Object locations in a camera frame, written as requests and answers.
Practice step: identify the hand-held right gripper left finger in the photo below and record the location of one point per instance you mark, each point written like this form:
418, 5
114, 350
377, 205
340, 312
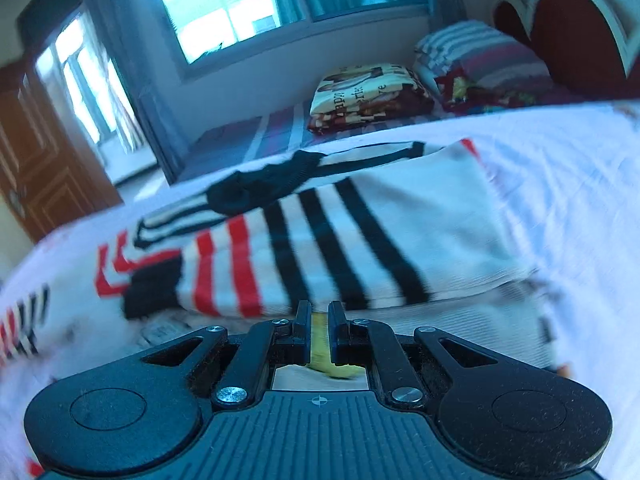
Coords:
303, 331

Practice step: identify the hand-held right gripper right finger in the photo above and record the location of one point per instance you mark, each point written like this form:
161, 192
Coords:
336, 331

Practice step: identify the yellow cloth piece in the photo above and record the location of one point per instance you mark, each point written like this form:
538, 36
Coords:
320, 345

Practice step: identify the striped knit sweater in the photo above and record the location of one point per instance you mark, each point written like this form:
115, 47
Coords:
425, 220

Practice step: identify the purple striped bedsheet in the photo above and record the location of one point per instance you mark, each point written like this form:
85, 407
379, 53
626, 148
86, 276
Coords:
270, 135

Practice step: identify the folded printed blanket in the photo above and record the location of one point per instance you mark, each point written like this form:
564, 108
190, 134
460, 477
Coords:
365, 95

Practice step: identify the white floral bedspread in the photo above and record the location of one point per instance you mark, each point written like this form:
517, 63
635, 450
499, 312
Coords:
565, 185

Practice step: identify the colourful printed cloth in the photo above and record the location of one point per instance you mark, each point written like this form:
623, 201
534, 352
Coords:
470, 92

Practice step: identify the grey curtain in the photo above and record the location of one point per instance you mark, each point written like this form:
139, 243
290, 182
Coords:
135, 85

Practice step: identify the brown wooden door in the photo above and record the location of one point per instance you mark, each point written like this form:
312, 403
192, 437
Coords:
45, 160

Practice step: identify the striped pillow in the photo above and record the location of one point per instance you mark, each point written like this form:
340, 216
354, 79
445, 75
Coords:
475, 50

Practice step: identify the bedroom window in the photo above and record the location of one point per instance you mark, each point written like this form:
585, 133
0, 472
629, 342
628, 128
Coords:
240, 5

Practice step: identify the glass balcony door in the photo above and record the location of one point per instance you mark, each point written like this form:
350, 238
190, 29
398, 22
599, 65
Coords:
85, 80

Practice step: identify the red heart-shaped headboard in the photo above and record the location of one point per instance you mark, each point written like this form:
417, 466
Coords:
570, 25

